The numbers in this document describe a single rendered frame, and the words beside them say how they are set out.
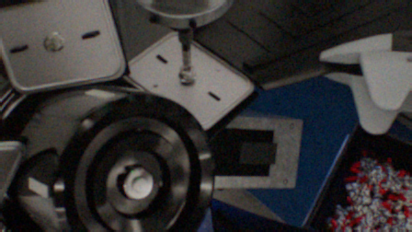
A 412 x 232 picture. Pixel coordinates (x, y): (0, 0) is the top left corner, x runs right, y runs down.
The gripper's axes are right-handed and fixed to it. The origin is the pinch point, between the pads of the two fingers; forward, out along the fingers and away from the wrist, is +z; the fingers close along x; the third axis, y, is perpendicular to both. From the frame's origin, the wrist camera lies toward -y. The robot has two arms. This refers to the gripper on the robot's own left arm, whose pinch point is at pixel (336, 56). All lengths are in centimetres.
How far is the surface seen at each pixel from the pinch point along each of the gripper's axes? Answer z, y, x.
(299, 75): 2.9, 2.8, -1.4
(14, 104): 23.4, 8.3, -3.2
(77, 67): 18.3, 6.7, -6.7
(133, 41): 40, -65, 112
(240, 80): 7.3, 3.8, -1.7
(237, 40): 7.8, 0.2, -1.4
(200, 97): 10.1, 5.8, -2.1
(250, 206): 5, -26, 121
